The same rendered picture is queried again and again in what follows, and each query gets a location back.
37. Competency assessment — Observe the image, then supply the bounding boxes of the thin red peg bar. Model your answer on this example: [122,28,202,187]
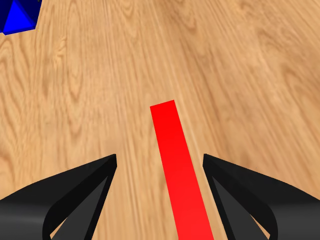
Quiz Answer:
[149,99,215,240]

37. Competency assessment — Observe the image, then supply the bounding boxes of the blue hollow socket block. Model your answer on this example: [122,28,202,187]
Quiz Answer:
[0,0,42,36]

